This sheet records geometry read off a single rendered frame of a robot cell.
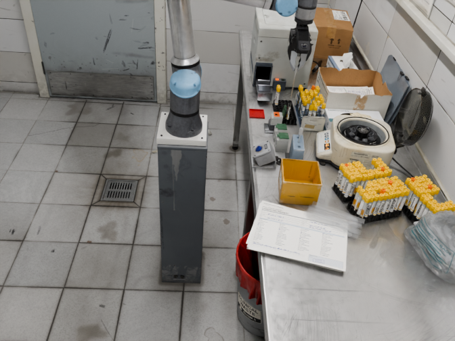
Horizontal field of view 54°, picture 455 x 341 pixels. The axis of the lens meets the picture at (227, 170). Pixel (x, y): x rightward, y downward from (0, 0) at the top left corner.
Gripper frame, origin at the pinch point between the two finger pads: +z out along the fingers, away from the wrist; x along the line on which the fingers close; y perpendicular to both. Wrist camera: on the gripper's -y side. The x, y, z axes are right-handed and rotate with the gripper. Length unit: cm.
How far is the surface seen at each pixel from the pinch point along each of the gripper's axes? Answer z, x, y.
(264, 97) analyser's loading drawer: 22.6, 8.7, 15.4
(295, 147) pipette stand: 16.2, 2.3, -31.5
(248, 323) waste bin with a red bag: 106, 12, -48
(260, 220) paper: 25, 17, -62
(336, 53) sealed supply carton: 22, -36, 68
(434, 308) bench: 26, -30, -93
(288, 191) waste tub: 20, 7, -52
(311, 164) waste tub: 17.4, -2.6, -39.8
